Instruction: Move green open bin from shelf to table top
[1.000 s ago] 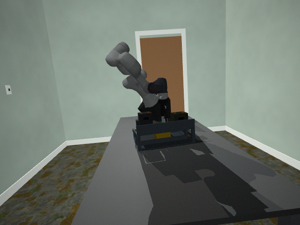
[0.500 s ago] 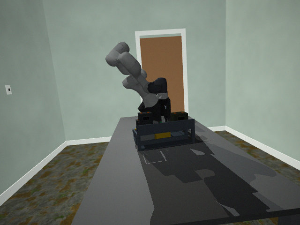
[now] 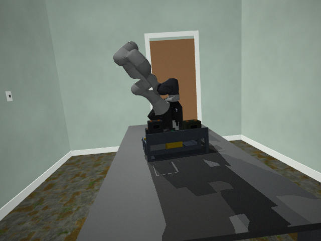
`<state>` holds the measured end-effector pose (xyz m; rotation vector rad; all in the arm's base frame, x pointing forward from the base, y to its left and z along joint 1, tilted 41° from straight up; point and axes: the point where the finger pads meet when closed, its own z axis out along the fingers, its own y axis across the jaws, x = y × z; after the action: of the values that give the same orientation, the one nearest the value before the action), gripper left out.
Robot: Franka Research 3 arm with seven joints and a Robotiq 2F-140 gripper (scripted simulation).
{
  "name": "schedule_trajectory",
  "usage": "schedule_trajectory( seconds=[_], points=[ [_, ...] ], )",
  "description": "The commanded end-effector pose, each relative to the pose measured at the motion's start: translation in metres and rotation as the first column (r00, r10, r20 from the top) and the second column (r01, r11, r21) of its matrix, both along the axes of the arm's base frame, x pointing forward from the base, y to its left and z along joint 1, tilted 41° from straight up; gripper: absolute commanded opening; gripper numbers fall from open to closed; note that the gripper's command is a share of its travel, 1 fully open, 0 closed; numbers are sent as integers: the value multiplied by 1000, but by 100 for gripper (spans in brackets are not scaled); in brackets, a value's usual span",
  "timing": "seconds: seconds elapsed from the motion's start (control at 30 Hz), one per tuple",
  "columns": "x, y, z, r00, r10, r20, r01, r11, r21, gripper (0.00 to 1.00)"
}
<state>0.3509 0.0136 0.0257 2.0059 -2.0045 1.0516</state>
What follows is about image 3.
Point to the yellow open bin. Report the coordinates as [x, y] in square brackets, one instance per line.
[174, 145]

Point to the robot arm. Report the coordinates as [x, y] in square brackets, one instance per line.
[138, 67]

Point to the grey open bin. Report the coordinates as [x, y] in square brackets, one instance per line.
[157, 147]

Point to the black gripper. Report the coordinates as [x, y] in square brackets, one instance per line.
[175, 114]

